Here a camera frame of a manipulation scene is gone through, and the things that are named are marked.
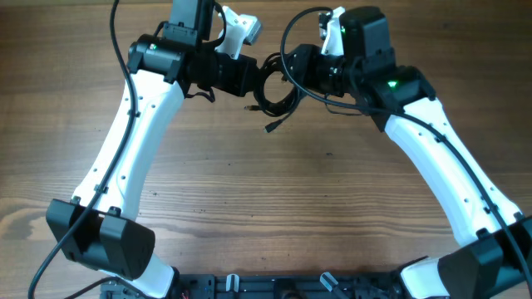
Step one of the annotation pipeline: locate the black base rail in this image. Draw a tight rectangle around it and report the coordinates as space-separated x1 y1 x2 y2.
171 272 411 299

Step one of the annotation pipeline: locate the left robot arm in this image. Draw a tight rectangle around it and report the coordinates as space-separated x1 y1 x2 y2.
46 1 262 298

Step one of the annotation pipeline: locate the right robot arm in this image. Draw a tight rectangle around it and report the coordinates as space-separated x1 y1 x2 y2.
281 6 531 298

